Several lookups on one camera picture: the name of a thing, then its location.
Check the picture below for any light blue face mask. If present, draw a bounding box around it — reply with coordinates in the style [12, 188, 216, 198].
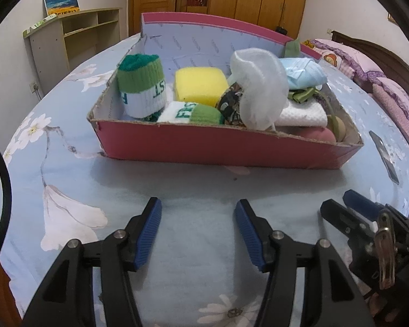
[280, 57, 327, 90]

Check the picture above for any floral blue bed sheet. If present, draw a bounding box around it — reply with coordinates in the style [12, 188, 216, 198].
[0, 36, 409, 326]

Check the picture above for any pink cardboard box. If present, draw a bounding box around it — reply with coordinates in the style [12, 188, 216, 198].
[87, 12, 363, 169]

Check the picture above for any purple knitted cloth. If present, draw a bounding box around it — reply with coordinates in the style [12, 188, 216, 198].
[314, 91, 335, 116]

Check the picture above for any black bag on wardrobe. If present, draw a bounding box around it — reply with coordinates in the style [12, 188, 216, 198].
[275, 26, 288, 35]

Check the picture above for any framed wall picture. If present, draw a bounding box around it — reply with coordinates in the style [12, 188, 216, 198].
[387, 13, 398, 25]

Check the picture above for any beige makeup sponge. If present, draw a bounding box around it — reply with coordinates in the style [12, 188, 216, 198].
[327, 114, 347, 143]

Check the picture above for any cartoon print pillow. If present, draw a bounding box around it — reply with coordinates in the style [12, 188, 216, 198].
[313, 47, 355, 79]

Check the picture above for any pink makeup sponge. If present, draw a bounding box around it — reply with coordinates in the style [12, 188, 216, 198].
[288, 127, 336, 144]

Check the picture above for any white mesh bath puff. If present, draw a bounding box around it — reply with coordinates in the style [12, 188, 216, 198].
[230, 48, 289, 131]

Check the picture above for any green satin ribbon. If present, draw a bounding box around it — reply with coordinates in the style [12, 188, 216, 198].
[281, 40, 316, 93]

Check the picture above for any pink ruffled pillow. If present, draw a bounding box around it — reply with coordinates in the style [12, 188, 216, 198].
[304, 39, 386, 81]

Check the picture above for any dark wooden headboard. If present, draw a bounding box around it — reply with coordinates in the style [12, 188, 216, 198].
[332, 30, 409, 95]

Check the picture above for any black smartphone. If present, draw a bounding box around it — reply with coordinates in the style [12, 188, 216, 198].
[369, 131, 400, 184]

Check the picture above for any wall power socket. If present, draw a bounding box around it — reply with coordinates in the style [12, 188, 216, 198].
[29, 82, 40, 93]

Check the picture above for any beige open bookshelf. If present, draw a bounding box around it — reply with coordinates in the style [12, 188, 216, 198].
[23, 7, 120, 94]

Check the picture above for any white waffle towel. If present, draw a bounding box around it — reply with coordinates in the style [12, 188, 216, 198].
[275, 99, 328, 127]

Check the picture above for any dark patterned fabric pouch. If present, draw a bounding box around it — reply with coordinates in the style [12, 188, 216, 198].
[216, 83, 244, 126]

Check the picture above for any blue yellow painting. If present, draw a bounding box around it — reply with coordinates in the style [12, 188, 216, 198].
[43, 0, 80, 16]

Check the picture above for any yellow foam sponge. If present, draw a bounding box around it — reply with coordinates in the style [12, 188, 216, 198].
[173, 66, 229, 107]

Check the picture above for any green white box on shelf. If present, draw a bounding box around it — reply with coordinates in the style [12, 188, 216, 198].
[23, 13, 57, 38]

